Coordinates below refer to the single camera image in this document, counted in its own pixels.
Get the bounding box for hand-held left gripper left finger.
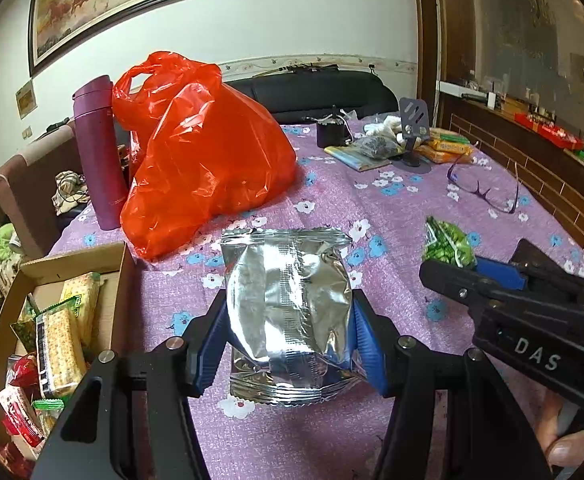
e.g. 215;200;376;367
31;287;230;480

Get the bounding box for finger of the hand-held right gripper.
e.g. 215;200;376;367
418;256;528;312
509;238;584;288

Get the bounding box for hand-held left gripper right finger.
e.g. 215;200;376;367
349;287;555;480

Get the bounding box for green pea snack packet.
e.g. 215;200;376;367
422;216;477;268

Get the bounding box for silver foil snack packet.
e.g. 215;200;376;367
220;227;370;407

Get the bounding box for shallow cardboard box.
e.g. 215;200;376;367
0;241;138;466

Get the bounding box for cracker packet with green edges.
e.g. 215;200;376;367
34;305;89;400
61;272;107;348

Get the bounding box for person's right hand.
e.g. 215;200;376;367
534;387;584;473

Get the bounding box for purple eyeglasses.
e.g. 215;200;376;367
446;152;521;216

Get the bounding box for wooden sideboard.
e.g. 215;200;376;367
437;80;584;256

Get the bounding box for purple floral tablecloth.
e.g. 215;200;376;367
47;120;584;480

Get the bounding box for orange cracker pack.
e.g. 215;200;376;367
416;140;475;166

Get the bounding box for red box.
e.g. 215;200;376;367
514;112;584;152

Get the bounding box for yellow green cracker pack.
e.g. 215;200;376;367
428;127;472;144

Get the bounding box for clear bag of dark items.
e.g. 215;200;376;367
349;137;405;162

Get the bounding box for yellow blue booklet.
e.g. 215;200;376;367
324;145;393;174

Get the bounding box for black phone stand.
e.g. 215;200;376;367
398;98;431;175

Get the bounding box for white plush toy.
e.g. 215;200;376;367
364;115;407;146

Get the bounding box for black coffee grinder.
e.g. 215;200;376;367
316;105;353;149

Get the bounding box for green yellow snack packet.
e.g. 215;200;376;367
11;319;38;356

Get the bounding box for red plastic bag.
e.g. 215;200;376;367
112;51;299;262

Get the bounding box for white red snack packet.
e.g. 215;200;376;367
0;385;46;461

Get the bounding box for plaid cloth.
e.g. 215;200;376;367
53;171;91;217

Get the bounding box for black leather sofa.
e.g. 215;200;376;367
224;71;400;126

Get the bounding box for purple thermos bottle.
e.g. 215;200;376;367
72;75;129;231

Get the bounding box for brown armchair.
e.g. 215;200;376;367
0;122;89;261

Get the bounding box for wooden door frame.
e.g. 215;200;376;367
412;0;477;128

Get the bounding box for yellow wall plaque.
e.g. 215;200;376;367
16;79;38;120

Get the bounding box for framed wall painting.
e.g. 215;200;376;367
28;0;249;78

